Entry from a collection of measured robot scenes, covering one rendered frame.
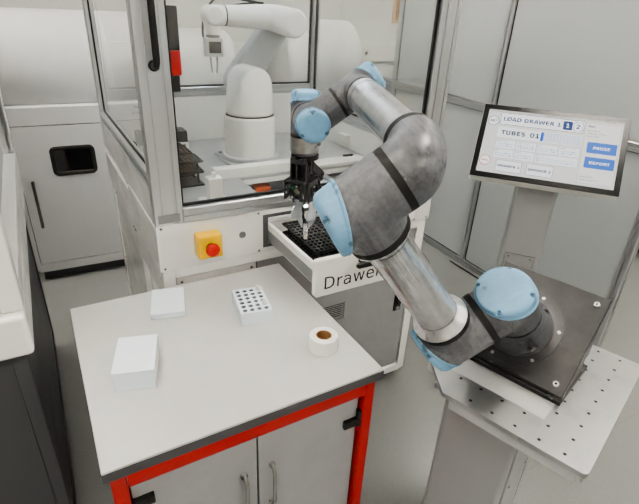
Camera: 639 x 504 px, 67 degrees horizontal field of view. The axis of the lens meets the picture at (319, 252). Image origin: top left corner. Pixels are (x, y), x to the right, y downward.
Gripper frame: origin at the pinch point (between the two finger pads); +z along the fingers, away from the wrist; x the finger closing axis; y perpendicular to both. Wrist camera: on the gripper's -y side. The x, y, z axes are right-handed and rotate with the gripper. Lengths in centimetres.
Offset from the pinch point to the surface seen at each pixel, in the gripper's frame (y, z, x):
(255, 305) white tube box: 18.1, 18.6, -6.6
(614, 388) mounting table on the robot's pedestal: 8, 23, 81
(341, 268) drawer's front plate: 5.3, 9.0, 12.7
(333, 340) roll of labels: 24.2, 18.1, 18.0
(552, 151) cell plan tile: -85, -8, 63
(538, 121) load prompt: -93, -17, 56
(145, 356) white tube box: 49, 16, -17
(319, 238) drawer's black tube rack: -7.6, 8.0, 1.1
